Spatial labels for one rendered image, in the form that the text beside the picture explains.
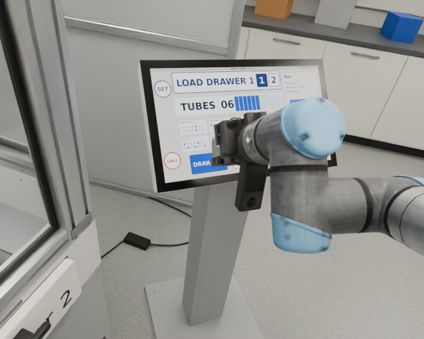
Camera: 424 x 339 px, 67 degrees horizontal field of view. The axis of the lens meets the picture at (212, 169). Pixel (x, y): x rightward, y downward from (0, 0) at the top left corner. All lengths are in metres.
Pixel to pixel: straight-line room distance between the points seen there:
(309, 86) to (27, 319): 0.83
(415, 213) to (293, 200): 0.13
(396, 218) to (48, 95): 0.48
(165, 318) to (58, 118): 1.22
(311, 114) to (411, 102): 2.78
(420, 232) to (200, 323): 1.30
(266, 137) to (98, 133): 1.67
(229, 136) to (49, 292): 0.42
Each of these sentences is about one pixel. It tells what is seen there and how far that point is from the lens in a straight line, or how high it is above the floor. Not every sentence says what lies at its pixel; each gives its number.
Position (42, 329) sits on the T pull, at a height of 0.91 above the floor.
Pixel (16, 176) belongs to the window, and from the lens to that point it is 0.54.
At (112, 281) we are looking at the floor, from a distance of 1.77.
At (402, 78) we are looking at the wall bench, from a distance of 3.06.
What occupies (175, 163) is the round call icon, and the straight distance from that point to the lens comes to 0.76.
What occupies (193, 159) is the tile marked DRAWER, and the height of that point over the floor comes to 1.01.
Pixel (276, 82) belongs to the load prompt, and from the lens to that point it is 0.91.
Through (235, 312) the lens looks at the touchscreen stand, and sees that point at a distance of 1.66.
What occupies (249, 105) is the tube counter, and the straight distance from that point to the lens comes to 0.85.
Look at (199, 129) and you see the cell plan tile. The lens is 0.78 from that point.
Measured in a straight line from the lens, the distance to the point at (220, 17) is 1.55.
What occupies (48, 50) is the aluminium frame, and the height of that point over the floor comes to 1.30.
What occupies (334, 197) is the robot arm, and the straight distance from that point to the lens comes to 0.43.
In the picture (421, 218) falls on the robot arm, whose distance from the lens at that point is 0.41.
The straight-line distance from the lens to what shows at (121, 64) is 1.78.
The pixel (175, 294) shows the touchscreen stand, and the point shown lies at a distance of 1.67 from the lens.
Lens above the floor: 1.46
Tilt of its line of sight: 37 degrees down
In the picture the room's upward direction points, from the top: 8 degrees clockwise
